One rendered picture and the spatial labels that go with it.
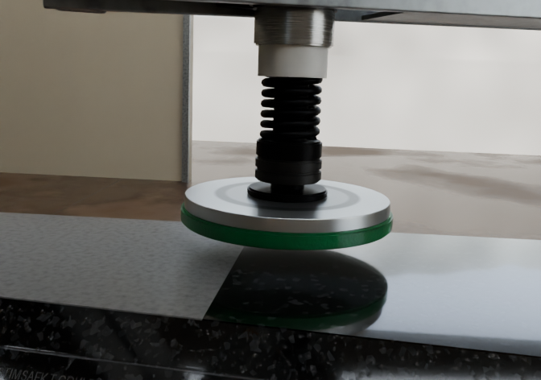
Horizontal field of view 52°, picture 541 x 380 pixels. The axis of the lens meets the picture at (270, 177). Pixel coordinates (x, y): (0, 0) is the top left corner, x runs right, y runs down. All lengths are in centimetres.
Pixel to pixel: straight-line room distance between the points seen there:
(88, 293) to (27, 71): 548
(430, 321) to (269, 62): 28
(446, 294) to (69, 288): 32
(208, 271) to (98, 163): 522
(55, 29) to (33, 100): 71
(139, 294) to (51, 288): 7
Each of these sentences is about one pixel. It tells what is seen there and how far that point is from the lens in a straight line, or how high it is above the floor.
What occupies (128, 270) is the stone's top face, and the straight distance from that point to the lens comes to 53.
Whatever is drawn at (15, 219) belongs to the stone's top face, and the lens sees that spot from 73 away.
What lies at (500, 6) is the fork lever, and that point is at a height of 108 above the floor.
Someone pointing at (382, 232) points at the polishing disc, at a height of 86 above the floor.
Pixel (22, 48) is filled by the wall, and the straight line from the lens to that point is 596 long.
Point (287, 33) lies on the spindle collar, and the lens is 54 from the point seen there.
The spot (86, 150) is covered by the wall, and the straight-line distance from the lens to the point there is 574.
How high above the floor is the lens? 100
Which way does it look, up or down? 10 degrees down
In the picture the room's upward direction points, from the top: 2 degrees clockwise
